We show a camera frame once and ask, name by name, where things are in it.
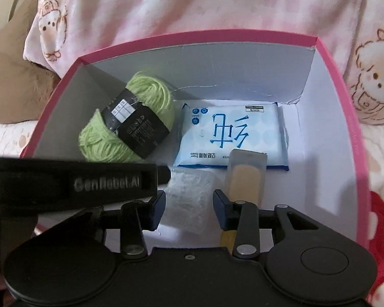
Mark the clear plastic floss pick box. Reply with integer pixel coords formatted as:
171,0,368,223
162,166,217,235

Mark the green yarn ball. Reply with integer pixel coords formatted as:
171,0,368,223
78,72,176,163

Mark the pink printed pillow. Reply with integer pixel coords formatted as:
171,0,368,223
22,0,384,126

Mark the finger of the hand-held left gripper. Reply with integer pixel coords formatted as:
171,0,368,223
157,165,172,185

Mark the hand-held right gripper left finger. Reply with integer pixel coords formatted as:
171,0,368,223
35,190,166,259

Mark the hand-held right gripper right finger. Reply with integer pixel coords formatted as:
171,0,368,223
213,189,319,259

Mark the foundation bottle with gold cap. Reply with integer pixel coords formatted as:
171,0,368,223
221,149,269,247

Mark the pink cardboard box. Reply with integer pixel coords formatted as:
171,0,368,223
19,29,372,250

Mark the brown pillow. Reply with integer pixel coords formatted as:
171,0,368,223
0,0,60,124

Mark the blue wet wipes pack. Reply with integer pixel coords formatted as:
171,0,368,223
173,102,290,172

